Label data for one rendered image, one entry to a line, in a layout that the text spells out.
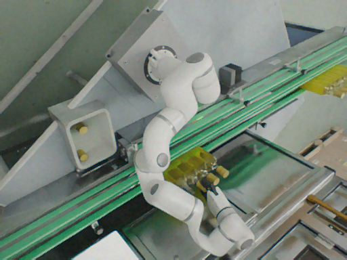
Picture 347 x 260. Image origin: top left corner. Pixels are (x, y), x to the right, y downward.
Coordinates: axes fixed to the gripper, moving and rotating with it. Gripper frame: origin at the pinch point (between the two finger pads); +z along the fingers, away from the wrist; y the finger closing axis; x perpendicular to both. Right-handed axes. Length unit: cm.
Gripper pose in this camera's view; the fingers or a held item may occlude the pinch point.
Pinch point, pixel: (205, 187)
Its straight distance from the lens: 129.4
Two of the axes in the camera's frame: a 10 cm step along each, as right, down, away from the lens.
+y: -0.8, -8.1, -5.9
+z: -4.0, -5.1, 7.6
